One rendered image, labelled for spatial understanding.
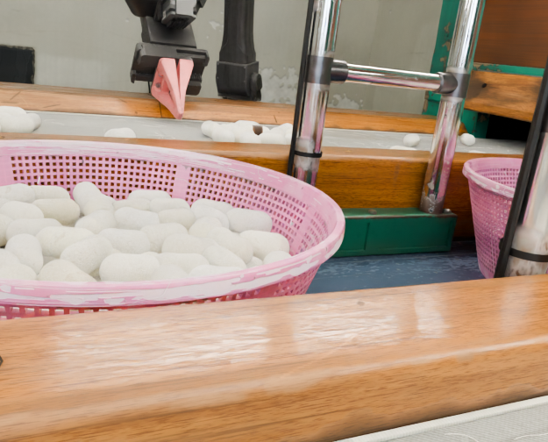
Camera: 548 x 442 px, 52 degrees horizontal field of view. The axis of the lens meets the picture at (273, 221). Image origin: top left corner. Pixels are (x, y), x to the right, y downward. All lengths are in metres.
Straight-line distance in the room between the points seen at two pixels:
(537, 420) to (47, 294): 0.17
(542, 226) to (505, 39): 0.84
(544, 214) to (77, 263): 0.23
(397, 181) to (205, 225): 0.28
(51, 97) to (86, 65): 1.91
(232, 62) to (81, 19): 1.64
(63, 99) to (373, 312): 0.67
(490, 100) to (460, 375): 0.85
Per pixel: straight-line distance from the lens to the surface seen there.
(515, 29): 1.11
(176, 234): 0.32
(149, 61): 0.80
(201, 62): 0.83
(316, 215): 0.34
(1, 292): 0.20
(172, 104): 0.80
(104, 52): 2.73
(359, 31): 3.11
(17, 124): 0.62
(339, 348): 0.18
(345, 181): 0.54
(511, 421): 0.22
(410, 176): 0.58
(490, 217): 0.51
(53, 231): 0.33
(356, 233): 0.53
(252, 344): 0.17
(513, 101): 1.00
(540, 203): 0.29
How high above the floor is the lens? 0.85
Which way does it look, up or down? 17 degrees down
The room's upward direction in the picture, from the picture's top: 7 degrees clockwise
